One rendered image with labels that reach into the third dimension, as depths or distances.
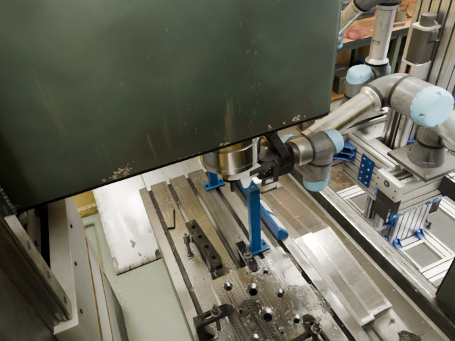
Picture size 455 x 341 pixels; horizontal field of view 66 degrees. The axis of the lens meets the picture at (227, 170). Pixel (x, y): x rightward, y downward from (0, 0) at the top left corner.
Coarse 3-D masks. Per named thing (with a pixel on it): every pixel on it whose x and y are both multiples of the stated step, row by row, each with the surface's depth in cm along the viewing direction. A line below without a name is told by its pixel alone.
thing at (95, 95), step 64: (0, 0) 44; (64, 0) 46; (128, 0) 49; (192, 0) 53; (256, 0) 57; (320, 0) 62; (0, 64) 47; (64, 64) 51; (128, 64) 54; (192, 64) 59; (256, 64) 64; (320, 64) 69; (0, 128) 52; (64, 128) 56; (128, 128) 60; (192, 128) 66; (256, 128) 72; (64, 192) 62
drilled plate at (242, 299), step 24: (264, 264) 124; (216, 288) 118; (240, 288) 117; (264, 288) 116; (288, 288) 116; (240, 312) 112; (264, 312) 111; (288, 312) 109; (240, 336) 104; (264, 336) 104; (288, 336) 103
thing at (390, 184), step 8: (448, 152) 166; (392, 168) 158; (376, 176) 160; (384, 176) 155; (392, 176) 154; (400, 176) 160; (408, 176) 157; (376, 184) 161; (384, 184) 156; (392, 184) 152; (400, 184) 150; (408, 184) 152; (416, 184) 152; (424, 184) 154; (432, 184) 157; (440, 184) 160; (384, 192) 158; (392, 192) 153; (400, 192) 150; (408, 192) 154; (416, 192) 156
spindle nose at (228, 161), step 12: (240, 144) 78; (252, 144) 81; (204, 156) 82; (216, 156) 80; (228, 156) 80; (240, 156) 80; (252, 156) 83; (204, 168) 86; (216, 168) 83; (228, 168) 82; (240, 168) 83
